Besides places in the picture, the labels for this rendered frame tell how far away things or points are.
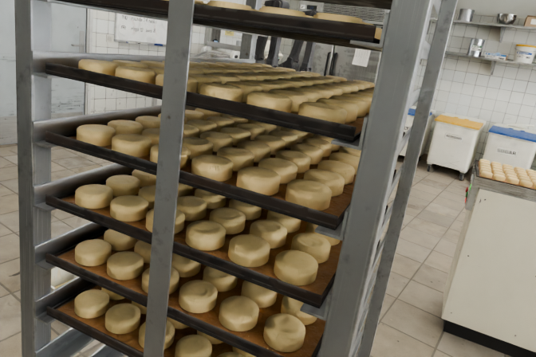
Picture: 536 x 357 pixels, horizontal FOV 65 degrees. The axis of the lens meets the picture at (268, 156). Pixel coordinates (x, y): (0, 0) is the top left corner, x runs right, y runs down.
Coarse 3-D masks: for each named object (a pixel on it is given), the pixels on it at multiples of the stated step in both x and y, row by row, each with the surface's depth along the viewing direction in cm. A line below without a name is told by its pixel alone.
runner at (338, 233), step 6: (408, 132) 90; (402, 138) 80; (408, 138) 94; (402, 144) 81; (348, 210) 39; (342, 222) 43; (318, 228) 41; (324, 228) 41; (342, 228) 40; (324, 234) 41; (330, 234) 40; (336, 234) 40; (342, 234) 40; (342, 240) 40
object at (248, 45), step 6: (246, 0) 104; (252, 0) 103; (258, 0) 104; (252, 6) 103; (258, 6) 104; (246, 36) 106; (252, 36) 105; (246, 42) 106; (252, 42) 106; (246, 48) 106; (252, 48) 106; (240, 54) 107; (246, 54) 106; (252, 54) 107
